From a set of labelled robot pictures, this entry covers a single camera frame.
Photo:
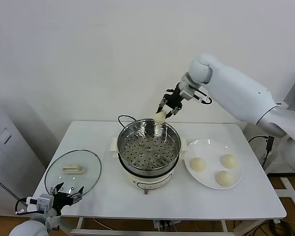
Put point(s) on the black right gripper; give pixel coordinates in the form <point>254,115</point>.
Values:
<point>174,97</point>

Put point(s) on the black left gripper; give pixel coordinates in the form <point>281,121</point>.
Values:
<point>61,199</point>

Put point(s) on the white steamed baozi bun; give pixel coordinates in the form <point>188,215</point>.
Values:
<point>198,164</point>
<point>224,178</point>
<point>228,161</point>
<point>159,117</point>

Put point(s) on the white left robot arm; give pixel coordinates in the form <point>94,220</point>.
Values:
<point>27,229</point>

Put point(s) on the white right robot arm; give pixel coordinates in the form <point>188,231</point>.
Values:
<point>236,93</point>

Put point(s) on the stainless steel steamer basket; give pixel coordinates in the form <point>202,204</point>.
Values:
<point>137,132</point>

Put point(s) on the white round plate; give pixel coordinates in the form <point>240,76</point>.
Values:
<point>211,152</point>

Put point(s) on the white floor cabinet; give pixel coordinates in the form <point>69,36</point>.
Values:
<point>5,152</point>

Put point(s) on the white electric cooker base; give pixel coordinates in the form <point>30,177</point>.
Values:
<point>150,182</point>

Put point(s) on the white side desk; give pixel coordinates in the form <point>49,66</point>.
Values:
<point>255,152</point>

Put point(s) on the white power strip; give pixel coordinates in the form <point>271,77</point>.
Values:
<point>159,225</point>

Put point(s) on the small printed desk label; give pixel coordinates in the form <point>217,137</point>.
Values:
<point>279,103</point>

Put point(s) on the grey round desk object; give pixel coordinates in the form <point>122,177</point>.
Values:
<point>294,107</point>

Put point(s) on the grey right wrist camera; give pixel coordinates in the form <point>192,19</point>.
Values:
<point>188,95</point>

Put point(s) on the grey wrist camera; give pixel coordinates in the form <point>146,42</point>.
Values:
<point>43,202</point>
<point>188,95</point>

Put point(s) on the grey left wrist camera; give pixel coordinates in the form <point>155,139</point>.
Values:
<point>43,202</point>

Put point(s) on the white table frame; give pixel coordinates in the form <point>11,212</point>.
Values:
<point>127,231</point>

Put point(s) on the white desk base frame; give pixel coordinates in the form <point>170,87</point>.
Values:
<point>291,194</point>

